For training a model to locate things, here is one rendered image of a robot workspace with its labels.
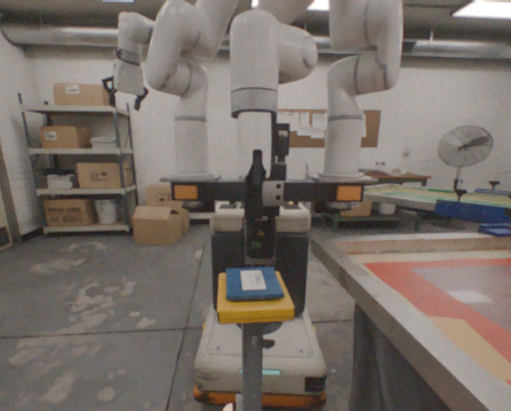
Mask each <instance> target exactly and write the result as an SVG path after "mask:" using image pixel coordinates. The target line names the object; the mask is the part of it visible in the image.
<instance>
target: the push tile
mask: <svg viewBox="0 0 511 411"><path fill-rule="evenodd" d="M262 298H284V291H283V289H282V287H281V285H280V282H279V279H278V277H277V275H276V273H275V270H274V268H273V267H251V268H228V269H227V270H226V300H243V299H262Z"/></svg>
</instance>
